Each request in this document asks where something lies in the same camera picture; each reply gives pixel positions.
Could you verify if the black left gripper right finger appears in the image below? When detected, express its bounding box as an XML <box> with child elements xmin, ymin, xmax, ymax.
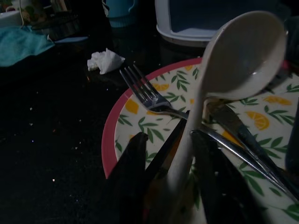
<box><xmin>190</xmin><ymin>129</ymin><xmax>260</xmax><ymax>224</ymax></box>

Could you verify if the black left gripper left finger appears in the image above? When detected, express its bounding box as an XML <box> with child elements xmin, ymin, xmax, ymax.
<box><xmin>109</xmin><ymin>132</ymin><xmax>150</xmax><ymax>224</ymax></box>

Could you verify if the white plastic ladle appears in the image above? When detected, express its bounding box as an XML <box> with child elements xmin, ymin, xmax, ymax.
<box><xmin>163</xmin><ymin>10</ymin><xmax>289</xmax><ymax>224</ymax></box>

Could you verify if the lemon print plate pink rim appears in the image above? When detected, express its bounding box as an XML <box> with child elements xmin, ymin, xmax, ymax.
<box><xmin>102</xmin><ymin>57</ymin><xmax>299</xmax><ymax>224</ymax></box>

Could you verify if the steel fork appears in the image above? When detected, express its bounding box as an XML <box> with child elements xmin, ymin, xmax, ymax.
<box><xmin>119</xmin><ymin>64</ymin><xmax>299</xmax><ymax>203</ymax></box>

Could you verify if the crumpled white tissue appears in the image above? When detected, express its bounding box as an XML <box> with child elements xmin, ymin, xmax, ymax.
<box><xmin>87</xmin><ymin>48</ymin><xmax>126</xmax><ymax>75</ymax></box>

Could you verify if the white plastic tub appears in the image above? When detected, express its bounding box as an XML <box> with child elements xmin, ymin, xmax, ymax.
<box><xmin>155</xmin><ymin>0</ymin><xmax>236</xmax><ymax>48</ymax></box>

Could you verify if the blue plastic cup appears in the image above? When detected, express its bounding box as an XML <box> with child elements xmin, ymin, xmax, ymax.
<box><xmin>102</xmin><ymin>0</ymin><xmax>139</xmax><ymax>28</ymax></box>

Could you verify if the dark ribbed pan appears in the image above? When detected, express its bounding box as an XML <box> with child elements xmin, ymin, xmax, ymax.
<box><xmin>32</xmin><ymin>13</ymin><xmax>80</xmax><ymax>41</ymax></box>

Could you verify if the teal cloth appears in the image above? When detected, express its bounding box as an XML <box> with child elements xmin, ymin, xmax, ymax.
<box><xmin>0</xmin><ymin>25</ymin><xmax>56</xmax><ymax>68</ymax></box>

